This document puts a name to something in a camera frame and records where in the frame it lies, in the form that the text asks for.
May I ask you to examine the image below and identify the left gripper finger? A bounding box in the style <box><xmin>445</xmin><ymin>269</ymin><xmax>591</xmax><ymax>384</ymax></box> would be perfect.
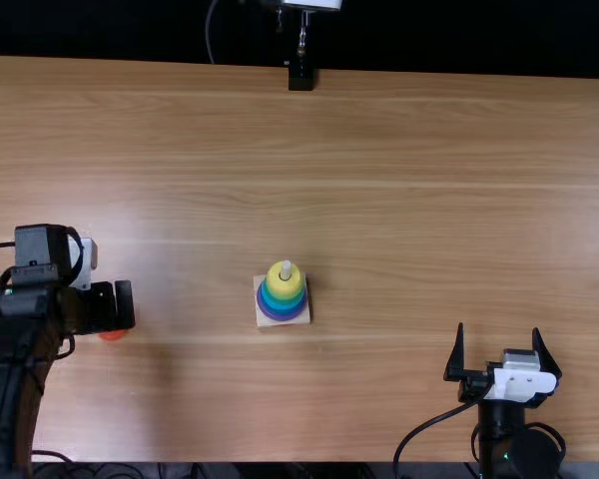
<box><xmin>114</xmin><ymin>279</ymin><xmax>137</xmax><ymax>331</ymax></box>

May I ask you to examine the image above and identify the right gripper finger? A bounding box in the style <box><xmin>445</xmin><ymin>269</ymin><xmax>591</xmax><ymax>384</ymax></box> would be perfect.
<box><xmin>443</xmin><ymin>321</ymin><xmax>466</xmax><ymax>381</ymax></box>
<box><xmin>530</xmin><ymin>326</ymin><xmax>563</xmax><ymax>379</ymax></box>

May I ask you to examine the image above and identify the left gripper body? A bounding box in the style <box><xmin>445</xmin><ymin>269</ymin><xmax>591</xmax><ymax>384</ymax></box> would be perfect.
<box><xmin>12</xmin><ymin>224</ymin><xmax>120</xmax><ymax>336</ymax></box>

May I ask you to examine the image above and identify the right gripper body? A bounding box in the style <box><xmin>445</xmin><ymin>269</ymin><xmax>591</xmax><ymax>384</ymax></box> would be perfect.
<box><xmin>457</xmin><ymin>348</ymin><xmax>557</xmax><ymax>406</ymax></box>

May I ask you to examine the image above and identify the wooden peg base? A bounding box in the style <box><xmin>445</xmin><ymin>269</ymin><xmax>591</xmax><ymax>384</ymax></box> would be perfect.
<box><xmin>253</xmin><ymin>258</ymin><xmax>313</xmax><ymax>329</ymax></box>

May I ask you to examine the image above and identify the black clamp stand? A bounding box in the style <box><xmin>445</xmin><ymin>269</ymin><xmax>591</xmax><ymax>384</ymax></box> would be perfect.
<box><xmin>275</xmin><ymin>8</ymin><xmax>319</xmax><ymax>93</ymax></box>

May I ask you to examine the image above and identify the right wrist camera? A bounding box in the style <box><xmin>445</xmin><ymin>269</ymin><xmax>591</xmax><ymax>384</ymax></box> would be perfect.
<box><xmin>484</xmin><ymin>367</ymin><xmax>557</xmax><ymax>401</ymax></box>

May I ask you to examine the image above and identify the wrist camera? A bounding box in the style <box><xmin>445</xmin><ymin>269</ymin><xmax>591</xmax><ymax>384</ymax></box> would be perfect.
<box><xmin>484</xmin><ymin>367</ymin><xmax>557</xmax><ymax>401</ymax></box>
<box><xmin>66</xmin><ymin>234</ymin><xmax>100</xmax><ymax>292</ymax></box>

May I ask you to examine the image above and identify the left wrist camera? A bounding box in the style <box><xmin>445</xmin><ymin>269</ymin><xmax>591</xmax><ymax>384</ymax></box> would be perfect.
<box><xmin>66</xmin><ymin>234</ymin><xmax>100</xmax><ymax>292</ymax></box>

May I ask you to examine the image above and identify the light blue ring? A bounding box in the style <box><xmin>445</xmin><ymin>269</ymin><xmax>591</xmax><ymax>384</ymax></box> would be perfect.
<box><xmin>258</xmin><ymin>286</ymin><xmax>308</xmax><ymax>313</ymax></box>

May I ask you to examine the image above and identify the dark blue ring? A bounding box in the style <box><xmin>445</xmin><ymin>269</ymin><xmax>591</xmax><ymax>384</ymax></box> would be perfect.
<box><xmin>257</xmin><ymin>290</ymin><xmax>309</xmax><ymax>318</ymax></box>

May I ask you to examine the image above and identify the yellow ring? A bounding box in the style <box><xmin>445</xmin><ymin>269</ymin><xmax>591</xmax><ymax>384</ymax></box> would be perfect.
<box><xmin>266</xmin><ymin>260</ymin><xmax>303</xmax><ymax>299</ymax></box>

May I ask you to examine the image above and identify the purple ring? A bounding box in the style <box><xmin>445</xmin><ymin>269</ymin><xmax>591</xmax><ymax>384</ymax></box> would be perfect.
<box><xmin>255</xmin><ymin>294</ymin><xmax>311</xmax><ymax>323</ymax></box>

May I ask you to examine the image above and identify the light green ring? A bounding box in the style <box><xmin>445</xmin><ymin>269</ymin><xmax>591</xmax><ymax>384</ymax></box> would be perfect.
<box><xmin>263</xmin><ymin>278</ymin><xmax>305</xmax><ymax>303</ymax></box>

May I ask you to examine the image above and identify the grey cable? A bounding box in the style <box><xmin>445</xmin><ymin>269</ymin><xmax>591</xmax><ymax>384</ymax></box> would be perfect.
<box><xmin>205</xmin><ymin>0</ymin><xmax>222</xmax><ymax>66</ymax></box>

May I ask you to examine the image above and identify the mounted camera box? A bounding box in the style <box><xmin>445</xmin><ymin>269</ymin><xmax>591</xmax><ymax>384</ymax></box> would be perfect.
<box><xmin>278</xmin><ymin>0</ymin><xmax>344</xmax><ymax>13</ymax></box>

